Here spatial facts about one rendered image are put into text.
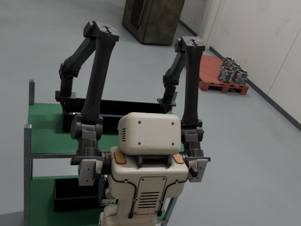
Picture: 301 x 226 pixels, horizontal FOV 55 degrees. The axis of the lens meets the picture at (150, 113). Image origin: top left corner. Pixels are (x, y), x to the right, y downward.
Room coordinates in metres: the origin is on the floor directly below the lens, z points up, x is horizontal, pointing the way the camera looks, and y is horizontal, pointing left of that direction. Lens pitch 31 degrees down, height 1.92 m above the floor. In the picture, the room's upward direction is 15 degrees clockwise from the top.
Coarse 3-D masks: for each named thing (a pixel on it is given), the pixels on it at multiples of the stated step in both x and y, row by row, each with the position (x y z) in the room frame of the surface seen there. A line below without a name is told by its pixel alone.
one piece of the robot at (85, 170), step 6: (84, 162) 0.74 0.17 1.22; (90, 162) 0.74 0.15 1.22; (78, 168) 0.79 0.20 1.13; (84, 168) 0.73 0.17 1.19; (90, 168) 0.74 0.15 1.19; (78, 174) 0.77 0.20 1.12; (84, 174) 0.73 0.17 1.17; (90, 174) 0.74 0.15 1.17; (84, 180) 0.73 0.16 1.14; (90, 180) 0.74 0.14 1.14
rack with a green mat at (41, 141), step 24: (48, 120) 1.26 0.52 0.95; (24, 144) 0.97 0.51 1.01; (48, 144) 1.07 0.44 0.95; (72, 144) 1.12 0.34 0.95; (24, 168) 0.97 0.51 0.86; (24, 192) 0.97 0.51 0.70; (48, 192) 1.29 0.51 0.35; (24, 216) 0.97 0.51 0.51; (48, 216) 1.12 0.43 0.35; (72, 216) 1.17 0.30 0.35; (96, 216) 1.21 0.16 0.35; (168, 216) 1.33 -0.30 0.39
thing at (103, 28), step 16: (96, 32) 1.01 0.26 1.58; (112, 32) 1.03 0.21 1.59; (96, 48) 1.00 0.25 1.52; (112, 48) 1.00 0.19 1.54; (96, 64) 0.96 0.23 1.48; (96, 80) 0.94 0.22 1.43; (96, 96) 0.92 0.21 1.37; (96, 112) 0.90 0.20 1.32; (80, 128) 0.85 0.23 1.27; (96, 128) 0.88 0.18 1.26
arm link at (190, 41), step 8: (184, 40) 1.17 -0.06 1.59; (192, 40) 1.20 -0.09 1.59; (200, 40) 1.19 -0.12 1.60; (184, 48) 1.15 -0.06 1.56; (192, 48) 1.13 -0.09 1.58; (200, 48) 1.14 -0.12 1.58; (192, 56) 1.12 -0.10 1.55; (200, 56) 1.13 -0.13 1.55; (192, 64) 1.11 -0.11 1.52; (192, 72) 1.10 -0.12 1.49; (192, 80) 1.10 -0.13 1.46; (192, 88) 1.09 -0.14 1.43; (192, 96) 1.08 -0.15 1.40; (192, 104) 1.07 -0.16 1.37; (184, 112) 1.09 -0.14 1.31; (192, 112) 1.06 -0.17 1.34; (184, 120) 1.05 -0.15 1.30; (192, 120) 1.05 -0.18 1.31; (200, 120) 1.08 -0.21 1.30; (200, 128) 1.06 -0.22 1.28; (200, 136) 1.03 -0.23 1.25
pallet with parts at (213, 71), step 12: (204, 60) 5.35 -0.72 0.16; (216, 60) 5.54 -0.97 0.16; (228, 60) 5.06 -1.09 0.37; (204, 72) 4.72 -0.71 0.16; (216, 72) 4.88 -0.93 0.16; (228, 72) 4.50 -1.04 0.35; (240, 72) 4.62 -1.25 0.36; (204, 84) 4.31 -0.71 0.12; (216, 84) 4.39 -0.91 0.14; (228, 84) 4.48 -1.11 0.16; (240, 84) 4.56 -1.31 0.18
